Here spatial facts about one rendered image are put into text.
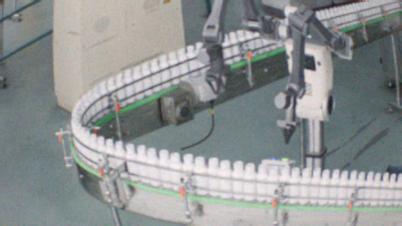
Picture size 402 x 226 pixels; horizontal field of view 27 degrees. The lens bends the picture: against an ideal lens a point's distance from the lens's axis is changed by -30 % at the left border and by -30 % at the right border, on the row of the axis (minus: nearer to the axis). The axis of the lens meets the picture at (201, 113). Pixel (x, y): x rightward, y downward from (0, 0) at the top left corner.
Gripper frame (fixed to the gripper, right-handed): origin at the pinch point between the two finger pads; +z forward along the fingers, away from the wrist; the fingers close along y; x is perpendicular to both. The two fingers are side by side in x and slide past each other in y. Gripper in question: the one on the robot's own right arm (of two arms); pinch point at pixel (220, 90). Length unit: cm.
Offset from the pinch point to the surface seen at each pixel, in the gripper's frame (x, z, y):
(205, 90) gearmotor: -63, 40, -86
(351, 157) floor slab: -32, 141, -229
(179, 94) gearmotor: -72, 40, -78
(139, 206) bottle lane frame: -35, 53, 21
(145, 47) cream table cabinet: -250, 105, -295
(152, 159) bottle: -24.9, 26.7, 17.4
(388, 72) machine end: -41, 123, -378
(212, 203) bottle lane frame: 4.8, 41.7, 20.8
